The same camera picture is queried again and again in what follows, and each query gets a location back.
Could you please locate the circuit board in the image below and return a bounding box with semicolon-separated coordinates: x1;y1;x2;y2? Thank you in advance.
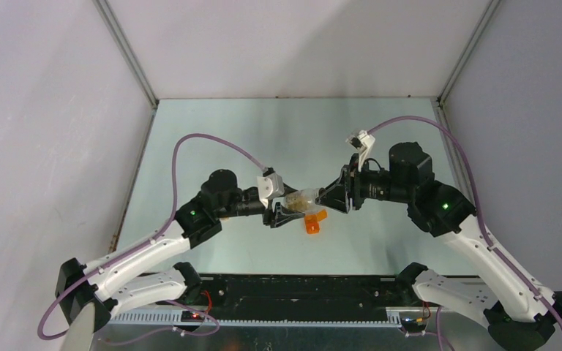
179;310;206;325
400;317;430;335

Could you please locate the amber glass pill bottle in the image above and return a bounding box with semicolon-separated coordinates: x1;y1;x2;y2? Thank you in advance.
283;188;320;214

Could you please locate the orange pill organizer box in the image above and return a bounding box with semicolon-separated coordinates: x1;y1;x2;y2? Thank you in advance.
304;209;328;235

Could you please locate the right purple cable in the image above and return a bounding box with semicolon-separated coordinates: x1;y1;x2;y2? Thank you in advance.
367;116;562;351

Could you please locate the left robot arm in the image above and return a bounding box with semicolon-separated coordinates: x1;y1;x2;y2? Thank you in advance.
56;169;305;331

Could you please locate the right circuit board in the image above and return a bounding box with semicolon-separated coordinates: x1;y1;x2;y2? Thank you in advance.
400;317;430;335

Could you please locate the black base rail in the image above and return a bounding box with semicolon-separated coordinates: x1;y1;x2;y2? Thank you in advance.
177;273;424;322

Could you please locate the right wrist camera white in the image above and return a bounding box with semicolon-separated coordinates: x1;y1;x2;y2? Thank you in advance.
346;129;375;171

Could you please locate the purple cable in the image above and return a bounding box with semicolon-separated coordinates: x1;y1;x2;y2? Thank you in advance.
37;133;269;341
367;116;562;351

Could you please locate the left circuit board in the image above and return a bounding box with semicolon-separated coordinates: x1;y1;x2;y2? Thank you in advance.
179;310;206;325

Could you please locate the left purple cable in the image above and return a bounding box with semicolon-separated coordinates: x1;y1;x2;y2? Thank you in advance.
37;133;269;341

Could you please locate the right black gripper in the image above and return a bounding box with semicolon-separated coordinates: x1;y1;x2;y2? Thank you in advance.
315;154;413;214

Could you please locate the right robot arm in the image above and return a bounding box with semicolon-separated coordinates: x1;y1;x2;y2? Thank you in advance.
316;143;562;350

